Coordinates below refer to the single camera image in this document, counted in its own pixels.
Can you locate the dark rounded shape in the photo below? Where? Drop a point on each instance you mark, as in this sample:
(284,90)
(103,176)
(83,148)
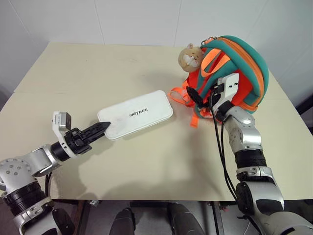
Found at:
(184,220)
(125,221)

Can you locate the orange and teal backpack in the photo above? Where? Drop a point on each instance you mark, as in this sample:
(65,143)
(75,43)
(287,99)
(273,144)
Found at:
(247,71)

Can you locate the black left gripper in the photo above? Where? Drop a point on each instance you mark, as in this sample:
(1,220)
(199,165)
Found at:
(77,142)

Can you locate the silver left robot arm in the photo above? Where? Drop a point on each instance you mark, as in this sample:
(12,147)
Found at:
(22,169)

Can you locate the dark object at room edge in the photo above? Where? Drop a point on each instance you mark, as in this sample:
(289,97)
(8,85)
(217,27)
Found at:
(305,112)

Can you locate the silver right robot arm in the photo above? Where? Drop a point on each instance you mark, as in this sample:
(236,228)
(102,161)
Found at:
(247,137)

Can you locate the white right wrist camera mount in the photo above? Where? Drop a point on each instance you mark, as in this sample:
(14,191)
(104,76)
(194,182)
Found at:
(230,85)

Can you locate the beige hamster plush toy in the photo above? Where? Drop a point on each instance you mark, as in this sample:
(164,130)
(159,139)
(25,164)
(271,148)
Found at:
(190,57)

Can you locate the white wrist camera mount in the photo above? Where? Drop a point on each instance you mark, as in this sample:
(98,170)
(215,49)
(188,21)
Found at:
(230,85)
(61,120)

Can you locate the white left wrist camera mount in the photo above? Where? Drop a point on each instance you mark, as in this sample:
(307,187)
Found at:
(61,120)

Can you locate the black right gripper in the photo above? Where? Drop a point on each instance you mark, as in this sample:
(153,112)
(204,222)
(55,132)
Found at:
(214,100)

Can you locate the white rectangular box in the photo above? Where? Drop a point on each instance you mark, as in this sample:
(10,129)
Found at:
(135,115)

